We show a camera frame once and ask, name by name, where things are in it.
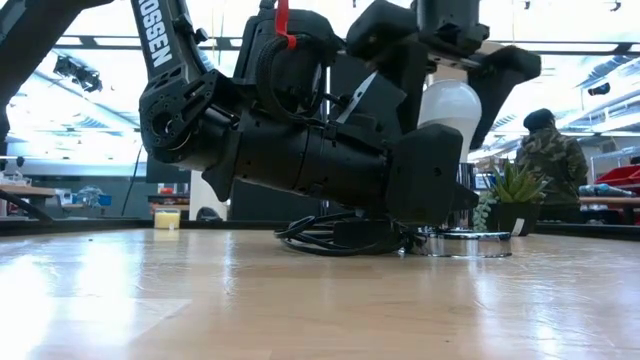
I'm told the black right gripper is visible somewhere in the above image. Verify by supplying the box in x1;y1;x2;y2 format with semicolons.
347;12;542;151

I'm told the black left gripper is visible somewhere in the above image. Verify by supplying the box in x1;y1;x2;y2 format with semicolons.
234;114;479;226

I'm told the white lightbulb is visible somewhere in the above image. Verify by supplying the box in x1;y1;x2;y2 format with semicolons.
417;79;484;164

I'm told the chrome lamp base with socket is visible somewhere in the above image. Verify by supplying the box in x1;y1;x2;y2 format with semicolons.
417;162;514;260

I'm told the potted succulent plant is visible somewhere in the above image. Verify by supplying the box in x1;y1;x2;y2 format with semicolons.
468;158;551;237

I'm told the person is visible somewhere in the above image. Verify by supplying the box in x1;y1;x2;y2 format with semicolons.
514;107;590;224

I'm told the wooden workbench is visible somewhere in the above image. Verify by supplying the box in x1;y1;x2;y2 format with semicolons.
582;195;640;224

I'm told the red storage bin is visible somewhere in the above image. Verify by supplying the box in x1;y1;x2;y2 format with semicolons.
595;164;640;189

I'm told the white cylindrical container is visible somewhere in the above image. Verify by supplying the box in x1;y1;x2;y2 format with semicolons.
188;169;230;221

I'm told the black monitor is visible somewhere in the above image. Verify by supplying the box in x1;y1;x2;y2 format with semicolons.
146;159;191;184

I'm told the small yellow candle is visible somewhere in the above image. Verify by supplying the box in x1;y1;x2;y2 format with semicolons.
153;207;182;231

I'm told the wooden side table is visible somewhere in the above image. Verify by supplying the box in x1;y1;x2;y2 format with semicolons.
0;183;59;222

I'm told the black lamp power cord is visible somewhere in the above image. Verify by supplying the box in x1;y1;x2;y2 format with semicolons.
273;212;426;258

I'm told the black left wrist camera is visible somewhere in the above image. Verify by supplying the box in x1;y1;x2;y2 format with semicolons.
234;9;346;124

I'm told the red velcro strap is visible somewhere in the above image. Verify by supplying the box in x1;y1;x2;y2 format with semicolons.
274;0;298;50

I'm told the black left camera cable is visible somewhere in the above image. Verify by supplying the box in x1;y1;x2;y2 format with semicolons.
255;34;331;124

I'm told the black frame clamp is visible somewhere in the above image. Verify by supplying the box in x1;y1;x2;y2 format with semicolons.
195;207;224;223

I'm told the thin black hanging cable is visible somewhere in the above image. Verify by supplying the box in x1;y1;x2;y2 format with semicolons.
124;144;145;217

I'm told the black overhead rig camera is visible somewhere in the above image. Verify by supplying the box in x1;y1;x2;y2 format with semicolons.
52;54;105;95

